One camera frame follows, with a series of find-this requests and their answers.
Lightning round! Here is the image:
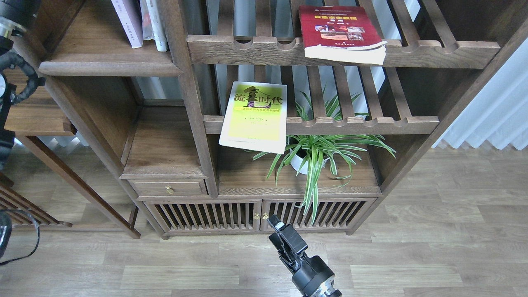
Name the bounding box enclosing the green spider plant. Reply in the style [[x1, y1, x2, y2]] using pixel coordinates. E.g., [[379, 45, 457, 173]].
[[252, 87, 396, 225]]

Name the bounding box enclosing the brass drawer knob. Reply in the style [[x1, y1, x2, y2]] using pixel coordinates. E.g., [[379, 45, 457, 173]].
[[165, 185, 174, 195]]

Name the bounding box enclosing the wooden side furniture left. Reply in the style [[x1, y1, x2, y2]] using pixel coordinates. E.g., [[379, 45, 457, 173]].
[[0, 54, 141, 239]]

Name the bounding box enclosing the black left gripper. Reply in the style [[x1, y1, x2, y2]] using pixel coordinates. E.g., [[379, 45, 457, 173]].
[[0, 0, 42, 29]]

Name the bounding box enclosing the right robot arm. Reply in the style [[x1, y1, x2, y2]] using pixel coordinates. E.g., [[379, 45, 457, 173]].
[[268, 214, 342, 297]]

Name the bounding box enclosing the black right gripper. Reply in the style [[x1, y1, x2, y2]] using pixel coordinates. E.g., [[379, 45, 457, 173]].
[[267, 214, 336, 297]]

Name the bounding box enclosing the white plant pot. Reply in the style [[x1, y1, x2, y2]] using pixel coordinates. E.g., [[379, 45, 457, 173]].
[[290, 149, 313, 175]]

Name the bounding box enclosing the red paperback book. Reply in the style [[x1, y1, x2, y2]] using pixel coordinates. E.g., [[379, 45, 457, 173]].
[[299, 5, 387, 65]]

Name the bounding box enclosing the white lavender book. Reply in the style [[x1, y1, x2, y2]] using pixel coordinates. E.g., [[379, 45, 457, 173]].
[[111, 0, 144, 49]]

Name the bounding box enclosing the yellow green book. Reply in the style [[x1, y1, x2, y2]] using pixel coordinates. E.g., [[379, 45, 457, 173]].
[[219, 82, 287, 154]]

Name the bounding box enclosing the upright white book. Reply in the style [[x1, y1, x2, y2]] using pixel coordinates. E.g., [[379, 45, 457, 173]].
[[140, 0, 168, 52]]

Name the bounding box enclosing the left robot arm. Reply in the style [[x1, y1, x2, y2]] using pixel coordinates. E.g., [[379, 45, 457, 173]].
[[0, 0, 45, 266]]

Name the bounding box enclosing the white pleated curtain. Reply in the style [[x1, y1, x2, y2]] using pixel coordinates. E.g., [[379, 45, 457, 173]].
[[434, 41, 528, 150]]

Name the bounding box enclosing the dark wooden bookshelf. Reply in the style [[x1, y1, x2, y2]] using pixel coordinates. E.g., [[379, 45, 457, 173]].
[[13, 0, 527, 238]]

